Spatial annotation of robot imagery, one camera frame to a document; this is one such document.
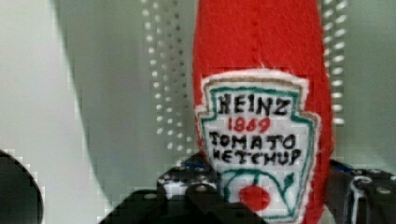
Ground red felt ketchup bottle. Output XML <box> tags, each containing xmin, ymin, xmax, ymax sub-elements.
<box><xmin>192</xmin><ymin>0</ymin><xmax>333</xmax><ymax>224</ymax></box>

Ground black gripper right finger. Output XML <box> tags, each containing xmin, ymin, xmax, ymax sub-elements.
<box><xmin>325</xmin><ymin>160</ymin><xmax>396</xmax><ymax>224</ymax></box>

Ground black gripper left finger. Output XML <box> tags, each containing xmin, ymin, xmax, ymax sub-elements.
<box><xmin>99</xmin><ymin>154</ymin><xmax>267</xmax><ymax>224</ymax></box>

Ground large black cylinder cup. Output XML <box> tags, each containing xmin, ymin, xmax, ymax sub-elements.
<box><xmin>0</xmin><ymin>151</ymin><xmax>44</xmax><ymax>224</ymax></box>

